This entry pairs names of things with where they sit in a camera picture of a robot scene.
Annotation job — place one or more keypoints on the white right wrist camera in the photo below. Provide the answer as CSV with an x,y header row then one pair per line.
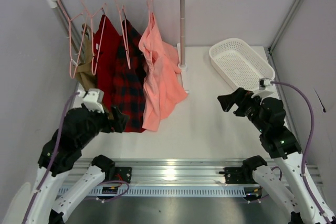
x,y
266,88

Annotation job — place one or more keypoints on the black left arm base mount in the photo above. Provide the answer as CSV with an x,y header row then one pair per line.
x,y
118,174

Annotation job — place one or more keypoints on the red black plaid skirt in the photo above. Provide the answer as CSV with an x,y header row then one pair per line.
x,y
128,80

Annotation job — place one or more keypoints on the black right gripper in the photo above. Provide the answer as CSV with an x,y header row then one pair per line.
x,y
242,104

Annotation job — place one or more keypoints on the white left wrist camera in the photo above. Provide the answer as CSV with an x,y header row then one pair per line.
x,y
92,99

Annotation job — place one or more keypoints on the tan brown garment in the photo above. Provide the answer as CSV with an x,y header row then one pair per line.
x,y
83,74

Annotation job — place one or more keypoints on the plain red skirt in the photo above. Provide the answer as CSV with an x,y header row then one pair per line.
x,y
106,41

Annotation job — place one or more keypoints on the white perforated plastic basket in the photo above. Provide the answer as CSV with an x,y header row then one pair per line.
x,y
239,65

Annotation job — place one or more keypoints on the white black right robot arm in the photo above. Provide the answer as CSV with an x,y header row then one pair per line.
x,y
300,198

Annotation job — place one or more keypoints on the pink wire hanger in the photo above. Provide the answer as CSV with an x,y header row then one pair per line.
x,y
123,24
148,3
92,30
74,50

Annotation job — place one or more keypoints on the pink skirt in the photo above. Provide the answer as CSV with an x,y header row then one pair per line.
x,y
161,87

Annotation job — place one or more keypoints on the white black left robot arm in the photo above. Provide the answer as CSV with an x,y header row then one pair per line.
x,y
54,166

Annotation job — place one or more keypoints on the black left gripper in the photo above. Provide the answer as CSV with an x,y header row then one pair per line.
x,y
109,123

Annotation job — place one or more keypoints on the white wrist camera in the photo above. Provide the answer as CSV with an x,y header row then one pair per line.
x,y
92,99
266,88

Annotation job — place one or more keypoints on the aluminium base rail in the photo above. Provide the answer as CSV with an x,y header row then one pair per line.
x,y
177,172

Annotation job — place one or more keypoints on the white slotted cable duct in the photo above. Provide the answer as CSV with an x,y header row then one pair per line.
x,y
174,191

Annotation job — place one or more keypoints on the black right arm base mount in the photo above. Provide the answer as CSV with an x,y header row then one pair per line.
x,y
244,174

